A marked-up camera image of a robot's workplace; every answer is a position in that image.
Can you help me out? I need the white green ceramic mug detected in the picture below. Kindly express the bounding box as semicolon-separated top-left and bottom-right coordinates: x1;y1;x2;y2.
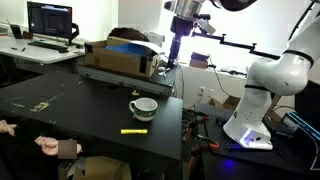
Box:
129;97;158;122

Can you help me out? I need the white office desk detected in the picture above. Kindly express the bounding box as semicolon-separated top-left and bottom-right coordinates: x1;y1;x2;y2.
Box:
0;35;84;64

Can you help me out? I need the cardboard box under table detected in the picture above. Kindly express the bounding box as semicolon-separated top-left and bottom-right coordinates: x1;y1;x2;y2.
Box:
58;156;132;180

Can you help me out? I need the black keyboard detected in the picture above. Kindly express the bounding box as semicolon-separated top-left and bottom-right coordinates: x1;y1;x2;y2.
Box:
27;41;69;53

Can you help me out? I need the orange black clamp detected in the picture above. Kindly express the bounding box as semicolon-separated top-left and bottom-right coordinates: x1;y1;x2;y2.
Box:
196;134;219;149

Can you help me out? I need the person's left hand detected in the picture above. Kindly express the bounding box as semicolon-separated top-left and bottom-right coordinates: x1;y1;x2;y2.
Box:
0;120;17;136

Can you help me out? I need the person's right hand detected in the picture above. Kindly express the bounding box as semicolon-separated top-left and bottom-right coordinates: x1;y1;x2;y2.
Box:
34;135;84;156

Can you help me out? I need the large cardboard box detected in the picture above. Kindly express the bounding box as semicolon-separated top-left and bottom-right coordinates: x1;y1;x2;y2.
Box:
84;36;164;78

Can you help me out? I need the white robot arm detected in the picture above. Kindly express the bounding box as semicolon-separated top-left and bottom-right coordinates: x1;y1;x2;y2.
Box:
164;0;320;150

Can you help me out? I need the grey metal platform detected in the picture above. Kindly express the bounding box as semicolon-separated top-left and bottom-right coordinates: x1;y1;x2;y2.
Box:
78;64;177;96

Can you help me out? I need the black computer monitor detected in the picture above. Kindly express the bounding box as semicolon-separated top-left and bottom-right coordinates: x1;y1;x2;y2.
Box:
27;1;80;46

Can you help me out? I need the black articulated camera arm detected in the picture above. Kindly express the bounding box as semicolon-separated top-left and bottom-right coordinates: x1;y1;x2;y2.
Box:
192;32;280;60

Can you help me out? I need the yellow highlighter marker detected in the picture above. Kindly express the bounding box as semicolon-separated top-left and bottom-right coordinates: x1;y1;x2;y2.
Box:
120;129;148;135

